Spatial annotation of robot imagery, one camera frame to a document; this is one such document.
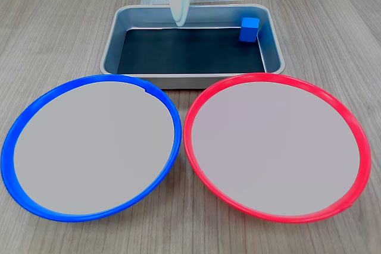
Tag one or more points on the blue rimmed white dish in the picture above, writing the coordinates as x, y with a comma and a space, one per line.
92, 147

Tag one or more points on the red rimmed white dish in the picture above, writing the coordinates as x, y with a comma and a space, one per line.
274, 147

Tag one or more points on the silver metal tray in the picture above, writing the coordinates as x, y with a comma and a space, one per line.
269, 34

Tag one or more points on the blue cube block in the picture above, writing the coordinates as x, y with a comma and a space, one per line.
249, 29

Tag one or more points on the black tray liner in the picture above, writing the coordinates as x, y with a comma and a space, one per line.
190, 51

